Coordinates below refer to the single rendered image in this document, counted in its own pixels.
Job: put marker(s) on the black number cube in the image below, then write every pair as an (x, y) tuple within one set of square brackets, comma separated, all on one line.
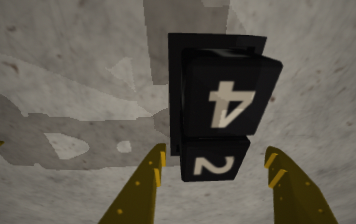
[(224, 92), (210, 158)]

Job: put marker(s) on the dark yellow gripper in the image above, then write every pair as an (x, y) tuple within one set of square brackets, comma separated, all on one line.
[(297, 199)]

